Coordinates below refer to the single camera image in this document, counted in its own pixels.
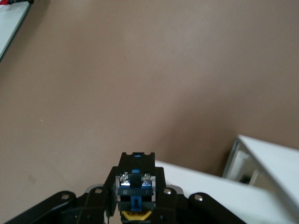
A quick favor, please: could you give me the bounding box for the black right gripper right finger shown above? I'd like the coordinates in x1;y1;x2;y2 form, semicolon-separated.
153;167;187;224

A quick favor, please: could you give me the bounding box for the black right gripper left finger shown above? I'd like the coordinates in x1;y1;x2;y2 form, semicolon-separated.
77;167;120;224

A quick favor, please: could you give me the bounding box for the white panel with dark edge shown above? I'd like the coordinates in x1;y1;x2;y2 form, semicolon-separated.
0;0;31;63

